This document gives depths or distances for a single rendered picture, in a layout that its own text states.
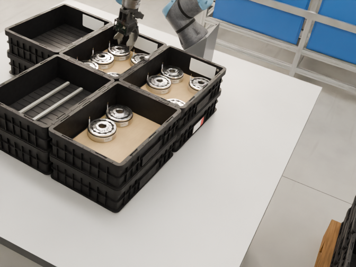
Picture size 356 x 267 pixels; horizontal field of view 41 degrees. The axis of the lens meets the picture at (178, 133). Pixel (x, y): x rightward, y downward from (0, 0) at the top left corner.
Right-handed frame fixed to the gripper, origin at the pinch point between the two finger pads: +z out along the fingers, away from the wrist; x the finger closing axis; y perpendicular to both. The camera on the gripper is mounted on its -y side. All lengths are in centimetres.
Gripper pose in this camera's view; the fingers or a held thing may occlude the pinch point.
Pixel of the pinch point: (125, 44)
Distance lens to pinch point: 219.9
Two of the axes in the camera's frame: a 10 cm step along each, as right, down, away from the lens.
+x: 8.4, 4.8, -2.5
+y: -4.9, 4.8, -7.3
